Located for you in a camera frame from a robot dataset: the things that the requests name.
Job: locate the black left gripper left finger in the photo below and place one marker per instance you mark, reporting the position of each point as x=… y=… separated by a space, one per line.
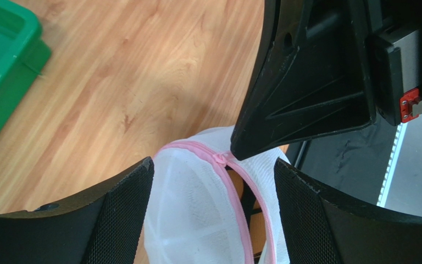
x=101 y=224

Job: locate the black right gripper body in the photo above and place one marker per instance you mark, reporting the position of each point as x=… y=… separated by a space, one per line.
x=395 y=52

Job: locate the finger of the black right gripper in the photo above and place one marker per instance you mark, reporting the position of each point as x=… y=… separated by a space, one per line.
x=311 y=77

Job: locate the white slotted cable duct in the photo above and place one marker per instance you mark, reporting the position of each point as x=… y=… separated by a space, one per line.
x=391 y=166

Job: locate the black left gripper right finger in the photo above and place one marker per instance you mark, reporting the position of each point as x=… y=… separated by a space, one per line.
x=324 y=225

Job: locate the white mesh laundry bag pink zipper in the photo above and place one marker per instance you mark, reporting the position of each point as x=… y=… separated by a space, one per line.
x=194 y=213

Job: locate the green plastic tray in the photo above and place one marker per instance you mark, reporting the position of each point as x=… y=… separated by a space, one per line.
x=23 y=54

